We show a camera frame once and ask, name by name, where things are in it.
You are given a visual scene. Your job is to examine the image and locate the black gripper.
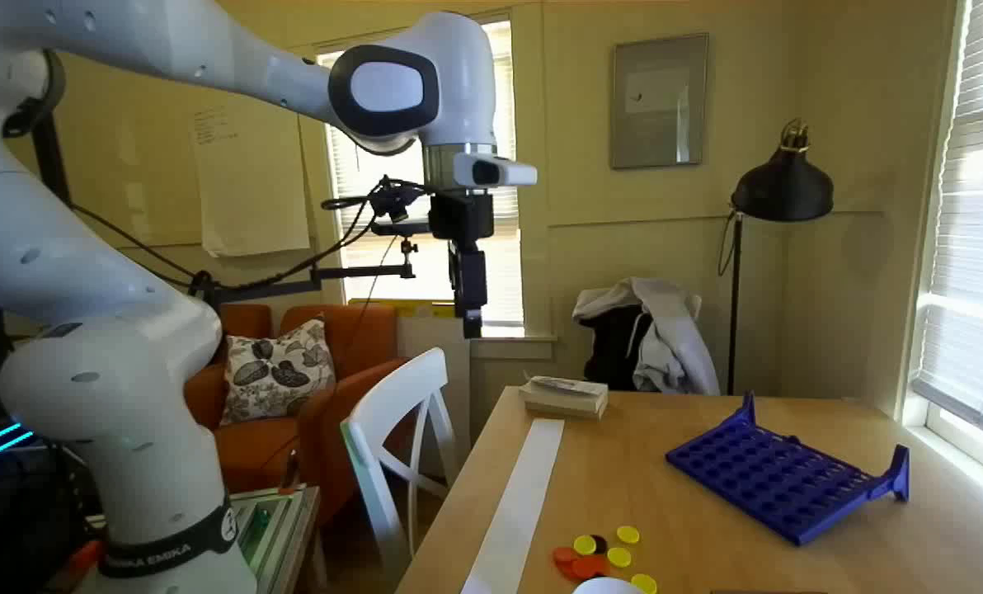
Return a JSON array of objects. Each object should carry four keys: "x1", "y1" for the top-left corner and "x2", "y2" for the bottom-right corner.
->
[{"x1": 425, "y1": 192, "x2": 498, "y2": 343}]

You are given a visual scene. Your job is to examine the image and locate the blue connect four grid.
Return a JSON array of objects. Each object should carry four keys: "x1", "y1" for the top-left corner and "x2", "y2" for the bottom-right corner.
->
[{"x1": 663, "y1": 391, "x2": 912, "y2": 552}]

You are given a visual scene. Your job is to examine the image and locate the yellow box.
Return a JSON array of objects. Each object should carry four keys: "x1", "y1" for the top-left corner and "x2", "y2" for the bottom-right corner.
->
[{"x1": 395, "y1": 295, "x2": 470, "y2": 324}]

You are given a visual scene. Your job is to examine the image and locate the tall bright window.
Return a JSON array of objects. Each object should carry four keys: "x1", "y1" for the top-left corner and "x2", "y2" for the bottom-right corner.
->
[{"x1": 317, "y1": 16, "x2": 524, "y2": 332}]

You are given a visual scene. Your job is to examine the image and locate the tan wooden block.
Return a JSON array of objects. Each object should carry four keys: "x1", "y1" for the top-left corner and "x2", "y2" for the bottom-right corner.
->
[{"x1": 517, "y1": 372, "x2": 613, "y2": 423}]

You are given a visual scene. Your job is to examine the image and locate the white wooden chair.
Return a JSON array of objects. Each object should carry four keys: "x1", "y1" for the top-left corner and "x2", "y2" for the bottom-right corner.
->
[{"x1": 335, "y1": 346, "x2": 461, "y2": 579}]

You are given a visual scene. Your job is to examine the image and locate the black backpack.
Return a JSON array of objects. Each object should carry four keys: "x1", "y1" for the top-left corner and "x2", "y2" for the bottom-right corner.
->
[{"x1": 579, "y1": 302, "x2": 657, "y2": 391}]

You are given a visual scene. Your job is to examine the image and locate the leaf patterned cushion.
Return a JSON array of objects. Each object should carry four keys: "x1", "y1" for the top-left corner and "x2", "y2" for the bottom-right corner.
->
[{"x1": 218, "y1": 316, "x2": 340, "y2": 424}]

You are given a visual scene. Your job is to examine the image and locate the orange armchair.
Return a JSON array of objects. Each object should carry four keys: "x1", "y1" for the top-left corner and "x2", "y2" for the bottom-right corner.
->
[{"x1": 182, "y1": 301, "x2": 404, "y2": 522}]

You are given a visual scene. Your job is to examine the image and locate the red game disc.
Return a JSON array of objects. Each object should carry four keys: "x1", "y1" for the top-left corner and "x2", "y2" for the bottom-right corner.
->
[{"x1": 550, "y1": 543, "x2": 613, "y2": 585}]

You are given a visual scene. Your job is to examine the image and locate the black floor lamp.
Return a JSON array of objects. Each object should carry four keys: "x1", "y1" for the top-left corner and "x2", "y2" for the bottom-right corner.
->
[{"x1": 721, "y1": 116, "x2": 839, "y2": 398}]

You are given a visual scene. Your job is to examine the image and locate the black vertical pole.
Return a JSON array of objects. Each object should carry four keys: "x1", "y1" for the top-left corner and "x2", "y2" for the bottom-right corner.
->
[{"x1": 28, "y1": 108, "x2": 76, "y2": 207}]

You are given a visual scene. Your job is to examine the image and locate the black equipment bag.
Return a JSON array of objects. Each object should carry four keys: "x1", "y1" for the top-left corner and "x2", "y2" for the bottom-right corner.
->
[{"x1": 0, "y1": 441, "x2": 105, "y2": 594}]

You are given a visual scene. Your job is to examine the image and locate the white window blind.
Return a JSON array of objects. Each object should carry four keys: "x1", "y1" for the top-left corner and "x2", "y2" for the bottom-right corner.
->
[{"x1": 907, "y1": 0, "x2": 983, "y2": 441}]

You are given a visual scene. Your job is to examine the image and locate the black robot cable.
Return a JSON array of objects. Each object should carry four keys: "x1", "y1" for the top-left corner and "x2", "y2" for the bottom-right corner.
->
[{"x1": 74, "y1": 195, "x2": 388, "y2": 289}]

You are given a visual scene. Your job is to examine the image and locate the white wall paper sheet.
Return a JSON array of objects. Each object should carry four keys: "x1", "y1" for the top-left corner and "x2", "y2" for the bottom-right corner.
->
[{"x1": 188, "y1": 103, "x2": 313, "y2": 260}]

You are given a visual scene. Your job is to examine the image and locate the striped metal rail frame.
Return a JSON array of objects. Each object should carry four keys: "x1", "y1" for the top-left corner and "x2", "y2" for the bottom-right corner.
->
[{"x1": 230, "y1": 486, "x2": 325, "y2": 579}]

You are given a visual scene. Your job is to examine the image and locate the grey wall panel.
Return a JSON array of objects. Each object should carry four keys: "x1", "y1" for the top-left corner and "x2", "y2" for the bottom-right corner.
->
[{"x1": 608, "y1": 29, "x2": 712, "y2": 170}]

